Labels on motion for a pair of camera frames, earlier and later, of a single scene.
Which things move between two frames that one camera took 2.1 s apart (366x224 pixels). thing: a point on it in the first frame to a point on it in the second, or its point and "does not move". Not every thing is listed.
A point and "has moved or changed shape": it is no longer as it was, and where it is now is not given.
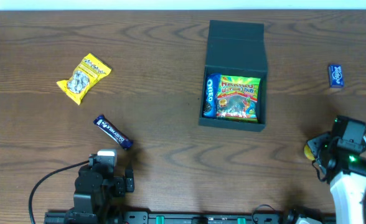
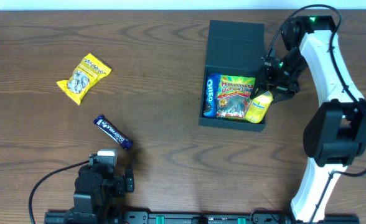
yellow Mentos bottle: [308, 152] has moved or changed shape
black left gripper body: [121, 185] does not move
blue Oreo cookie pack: [211, 88] does not move
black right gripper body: [315, 144] to [272, 79]
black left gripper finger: [129, 173] does not move
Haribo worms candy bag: [237, 98] does not move
